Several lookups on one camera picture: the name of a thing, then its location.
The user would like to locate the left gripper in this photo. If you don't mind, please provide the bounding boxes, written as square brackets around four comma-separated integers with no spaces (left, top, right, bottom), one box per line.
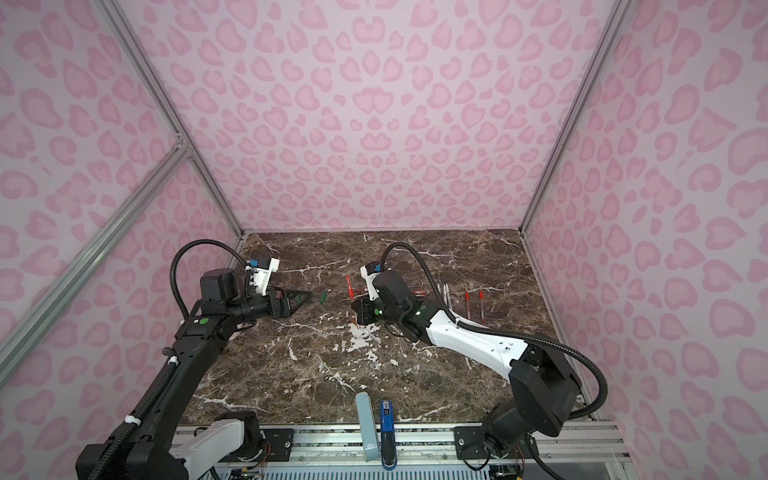
[227,284,311,326]

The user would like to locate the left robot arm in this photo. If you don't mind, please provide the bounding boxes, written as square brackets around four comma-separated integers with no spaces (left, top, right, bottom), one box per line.
[75,269,312,479]

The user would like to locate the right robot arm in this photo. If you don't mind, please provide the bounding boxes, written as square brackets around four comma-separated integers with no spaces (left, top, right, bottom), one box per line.
[351,264,581,457]

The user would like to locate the brown cap marker lower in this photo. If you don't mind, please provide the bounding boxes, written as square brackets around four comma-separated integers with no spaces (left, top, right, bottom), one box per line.
[350,324,381,348]

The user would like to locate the light blue box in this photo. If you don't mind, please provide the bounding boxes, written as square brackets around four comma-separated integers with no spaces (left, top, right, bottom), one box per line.
[355,392,381,462]

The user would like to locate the blue black tool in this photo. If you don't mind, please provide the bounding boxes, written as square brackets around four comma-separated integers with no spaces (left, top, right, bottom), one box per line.
[380,399,397,471]

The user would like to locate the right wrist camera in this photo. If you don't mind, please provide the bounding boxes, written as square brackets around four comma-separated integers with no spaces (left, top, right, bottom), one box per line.
[360,261,382,302]

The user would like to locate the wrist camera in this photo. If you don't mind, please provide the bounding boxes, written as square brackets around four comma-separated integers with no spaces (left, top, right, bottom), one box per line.
[360,261,382,302]
[246,256,280,296]

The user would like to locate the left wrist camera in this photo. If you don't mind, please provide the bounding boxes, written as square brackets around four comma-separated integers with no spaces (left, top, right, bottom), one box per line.
[246,256,280,296]

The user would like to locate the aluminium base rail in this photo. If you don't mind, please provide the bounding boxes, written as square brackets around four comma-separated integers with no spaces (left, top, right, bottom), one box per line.
[206,421,638,479]

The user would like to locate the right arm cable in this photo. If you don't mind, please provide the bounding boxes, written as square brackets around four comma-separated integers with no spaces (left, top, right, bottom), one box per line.
[380,242,610,420]

